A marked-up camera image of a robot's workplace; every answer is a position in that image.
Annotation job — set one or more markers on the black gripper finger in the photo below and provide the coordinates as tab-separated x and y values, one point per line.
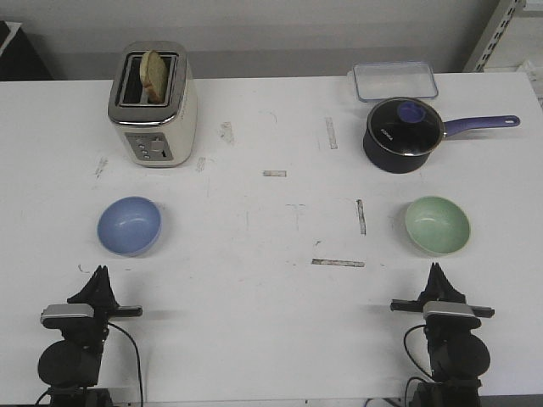
108	294
431	291
91	292
446	292

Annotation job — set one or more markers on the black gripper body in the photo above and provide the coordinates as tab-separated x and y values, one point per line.
96	327
445	317

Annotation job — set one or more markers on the green bowl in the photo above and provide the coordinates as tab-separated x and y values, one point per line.
437	225

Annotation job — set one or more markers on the blue bowl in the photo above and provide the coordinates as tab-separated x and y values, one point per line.
130	226

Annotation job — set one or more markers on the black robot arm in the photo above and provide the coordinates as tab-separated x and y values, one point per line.
457	358
70	367

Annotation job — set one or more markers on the dark blue saucepan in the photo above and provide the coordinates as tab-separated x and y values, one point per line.
399	164

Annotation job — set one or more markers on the glass pot lid blue knob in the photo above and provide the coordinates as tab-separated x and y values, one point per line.
405	126

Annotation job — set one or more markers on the cream and chrome toaster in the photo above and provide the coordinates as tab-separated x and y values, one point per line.
155	134

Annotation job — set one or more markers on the clear plastic food container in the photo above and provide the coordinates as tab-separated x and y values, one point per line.
378	81

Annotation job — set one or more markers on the slice of toast bread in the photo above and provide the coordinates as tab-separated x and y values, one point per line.
153	74

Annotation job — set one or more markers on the black object at left edge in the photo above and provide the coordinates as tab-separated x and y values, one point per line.
19	59

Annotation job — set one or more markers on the white metal shelf upright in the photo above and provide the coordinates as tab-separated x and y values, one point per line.
512	37

